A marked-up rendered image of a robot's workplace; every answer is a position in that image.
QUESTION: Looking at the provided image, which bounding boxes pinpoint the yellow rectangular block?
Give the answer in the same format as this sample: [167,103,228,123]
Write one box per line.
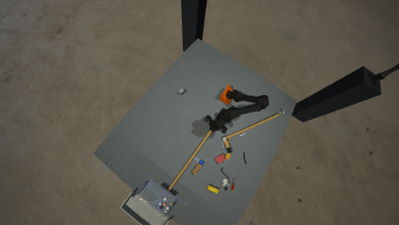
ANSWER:
[207,185,219,193]

